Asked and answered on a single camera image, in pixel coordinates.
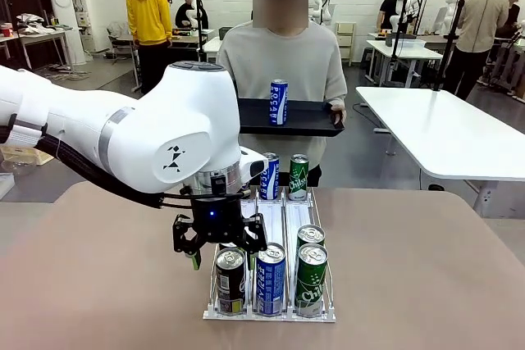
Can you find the woman in black clothes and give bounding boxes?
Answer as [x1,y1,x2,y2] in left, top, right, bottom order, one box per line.
[495,0,523,40]

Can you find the blue Pocari Sweat can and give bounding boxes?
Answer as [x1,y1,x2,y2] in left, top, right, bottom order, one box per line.
[269,78,290,127]
[255,242,287,318]
[260,152,281,201]

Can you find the black left arm cable sleeve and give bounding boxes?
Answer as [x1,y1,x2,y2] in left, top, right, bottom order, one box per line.
[0,122,198,211]

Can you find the person in yellow hoodie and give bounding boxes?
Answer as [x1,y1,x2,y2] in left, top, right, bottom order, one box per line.
[125,0,174,96]

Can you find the green Chilsung can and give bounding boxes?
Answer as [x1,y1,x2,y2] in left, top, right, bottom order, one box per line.
[296,242,330,319]
[288,153,310,202]
[296,224,326,250]

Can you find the large white table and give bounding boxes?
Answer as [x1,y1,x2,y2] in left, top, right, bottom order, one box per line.
[354,84,525,219]

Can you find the cluttered white desk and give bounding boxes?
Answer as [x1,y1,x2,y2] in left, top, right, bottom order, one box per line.
[0,21,75,71]

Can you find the person in grey sweater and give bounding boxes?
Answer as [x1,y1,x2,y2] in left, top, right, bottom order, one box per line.
[215,0,349,188]

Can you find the person in black shirt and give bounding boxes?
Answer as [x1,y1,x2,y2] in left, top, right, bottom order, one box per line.
[376,0,416,32]

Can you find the white wire can rack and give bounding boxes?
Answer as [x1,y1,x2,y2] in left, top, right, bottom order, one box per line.
[202,183,338,323]

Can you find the person's left hand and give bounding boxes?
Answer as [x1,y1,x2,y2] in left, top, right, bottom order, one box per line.
[326,98,349,126]

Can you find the dark background workbench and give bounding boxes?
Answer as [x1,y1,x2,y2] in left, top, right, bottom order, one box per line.
[107,28,217,93]

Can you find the white height-adjustable desk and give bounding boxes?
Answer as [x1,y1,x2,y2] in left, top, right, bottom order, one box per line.
[202,35,223,65]

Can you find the long white background table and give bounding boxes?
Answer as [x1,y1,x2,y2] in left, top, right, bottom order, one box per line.
[365,38,445,89]

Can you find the black serving tray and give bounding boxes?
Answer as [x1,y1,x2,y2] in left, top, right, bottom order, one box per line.
[238,97,346,139]

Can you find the white tower air conditioner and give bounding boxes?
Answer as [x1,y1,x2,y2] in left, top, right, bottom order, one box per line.
[43,0,88,66]

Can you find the person in beige coat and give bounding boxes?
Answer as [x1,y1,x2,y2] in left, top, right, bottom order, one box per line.
[441,0,510,102]

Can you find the black camera stand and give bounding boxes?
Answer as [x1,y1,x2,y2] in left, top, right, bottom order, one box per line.
[390,0,431,85]
[192,0,209,63]
[433,0,472,93]

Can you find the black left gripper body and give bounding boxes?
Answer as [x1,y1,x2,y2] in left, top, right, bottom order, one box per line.
[189,194,244,245]

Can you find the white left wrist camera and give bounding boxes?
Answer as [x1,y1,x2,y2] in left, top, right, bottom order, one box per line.
[239,146,271,182]

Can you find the white drawer unit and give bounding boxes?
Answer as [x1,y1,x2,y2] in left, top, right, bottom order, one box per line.
[336,20,358,67]

